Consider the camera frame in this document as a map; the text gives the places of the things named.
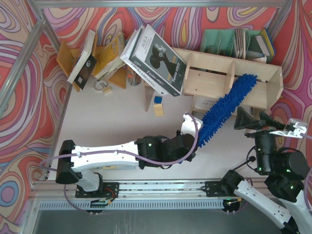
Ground blue microfiber duster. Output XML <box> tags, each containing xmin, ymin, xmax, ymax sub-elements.
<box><xmin>186</xmin><ymin>74</ymin><xmax>257</xmax><ymax>147</ymax></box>

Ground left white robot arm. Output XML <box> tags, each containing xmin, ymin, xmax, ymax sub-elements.
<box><xmin>56</xmin><ymin>131</ymin><xmax>198</xmax><ymax>193</ymax></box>

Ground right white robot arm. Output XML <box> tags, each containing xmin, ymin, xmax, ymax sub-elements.
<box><xmin>221</xmin><ymin>107</ymin><xmax>312</xmax><ymax>234</ymax></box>

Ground light wooden bookshelf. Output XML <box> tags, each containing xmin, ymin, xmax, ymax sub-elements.
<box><xmin>143</xmin><ymin>48</ymin><xmax>284</xmax><ymax>119</ymax></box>

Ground yellow sticky note pad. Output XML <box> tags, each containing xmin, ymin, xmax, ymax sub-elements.
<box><xmin>153</xmin><ymin>104</ymin><xmax>164</xmax><ymax>117</ymax></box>

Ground small blue block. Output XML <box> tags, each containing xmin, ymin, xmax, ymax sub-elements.
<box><xmin>154</xmin><ymin>96</ymin><xmax>162</xmax><ymax>104</ymax></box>

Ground grey yellow calculator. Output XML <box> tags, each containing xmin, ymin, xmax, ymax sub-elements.
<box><xmin>101</xmin><ymin>165</ymin><xmax>136</xmax><ymax>170</ymax></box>

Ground teal file organizer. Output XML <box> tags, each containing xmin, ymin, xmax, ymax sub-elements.
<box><xmin>200</xmin><ymin>28</ymin><xmax>272</xmax><ymax>63</ymax></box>

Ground blue yellow book in organizer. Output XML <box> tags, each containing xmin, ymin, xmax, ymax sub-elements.
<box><xmin>256</xmin><ymin>28</ymin><xmax>276</xmax><ymax>61</ymax></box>

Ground pencil cup with pens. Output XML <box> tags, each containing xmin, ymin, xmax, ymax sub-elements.
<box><xmin>126</xmin><ymin>67</ymin><xmax>141</xmax><ymax>86</ymax></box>

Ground gold binder clip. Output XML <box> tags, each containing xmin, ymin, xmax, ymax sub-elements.
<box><xmin>101</xmin><ymin>83</ymin><xmax>112</xmax><ymax>94</ymax></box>

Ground black white Twins story book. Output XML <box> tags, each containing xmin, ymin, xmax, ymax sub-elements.
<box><xmin>120</xmin><ymin>25</ymin><xmax>187</xmax><ymax>97</ymax></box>

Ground yellow books stack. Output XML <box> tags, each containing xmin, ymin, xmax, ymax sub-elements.
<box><xmin>94</xmin><ymin>31</ymin><xmax>125</xmax><ymax>81</ymax></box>

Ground white black paperback book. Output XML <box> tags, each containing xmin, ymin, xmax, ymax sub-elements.
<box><xmin>67</xmin><ymin>30</ymin><xmax>97</xmax><ymax>90</ymax></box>

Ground orange wooden book rack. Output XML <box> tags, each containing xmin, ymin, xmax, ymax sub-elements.
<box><xmin>57</xmin><ymin>41</ymin><xmax>126</xmax><ymax>89</ymax></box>

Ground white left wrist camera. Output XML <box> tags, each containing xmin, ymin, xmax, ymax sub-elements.
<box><xmin>180</xmin><ymin>113</ymin><xmax>203</xmax><ymax>137</ymax></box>

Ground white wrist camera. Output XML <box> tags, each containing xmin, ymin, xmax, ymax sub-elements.
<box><xmin>180</xmin><ymin>113</ymin><xmax>203</xmax><ymax>137</ymax></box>
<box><xmin>270</xmin><ymin>118</ymin><xmax>308</xmax><ymax>138</ymax></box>

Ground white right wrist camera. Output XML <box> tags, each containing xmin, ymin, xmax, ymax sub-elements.
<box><xmin>270</xmin><ymin>118</ymin><xmax>308</xmax><ymax>138</ymax></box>

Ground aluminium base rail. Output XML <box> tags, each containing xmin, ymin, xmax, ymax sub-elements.
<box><xmin>30</xmin><ymin>179</ymin><xmax>297</xmax><ymax>210</ymax></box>

